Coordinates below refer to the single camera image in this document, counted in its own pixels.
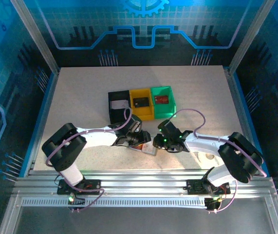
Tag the yellow plastic bin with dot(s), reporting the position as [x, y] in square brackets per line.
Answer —
[142, 114]

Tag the green plastic bin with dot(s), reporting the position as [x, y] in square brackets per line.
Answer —
[165, 111]

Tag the grey card holder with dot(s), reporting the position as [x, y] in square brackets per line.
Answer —
[149, 150]

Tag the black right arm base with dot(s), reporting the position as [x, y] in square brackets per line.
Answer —
[197, 186]

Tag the black card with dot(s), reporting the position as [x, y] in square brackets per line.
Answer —
[141, 102]

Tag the red VIP card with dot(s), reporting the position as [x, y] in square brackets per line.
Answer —
[161, 99]
[139, 147]

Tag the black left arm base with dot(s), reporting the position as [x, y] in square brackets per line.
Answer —
[93, 186]

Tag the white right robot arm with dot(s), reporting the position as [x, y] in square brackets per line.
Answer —
[202, 143]

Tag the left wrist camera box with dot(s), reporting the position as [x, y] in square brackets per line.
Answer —
[136, 126]

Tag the small controller board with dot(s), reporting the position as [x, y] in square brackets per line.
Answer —
[211, 203]
[73, 200]

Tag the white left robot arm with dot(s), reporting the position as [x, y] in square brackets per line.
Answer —
[97, 137]

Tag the aluminium frame post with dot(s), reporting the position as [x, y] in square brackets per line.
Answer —
[35, 36]
[250, 36]

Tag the white VIP card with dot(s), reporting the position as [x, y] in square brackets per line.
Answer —
[119, 104]

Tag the black plastic bin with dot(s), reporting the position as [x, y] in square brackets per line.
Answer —
[119, 117]

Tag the aluminium mounting rail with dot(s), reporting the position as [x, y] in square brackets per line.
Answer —
[141, 182]

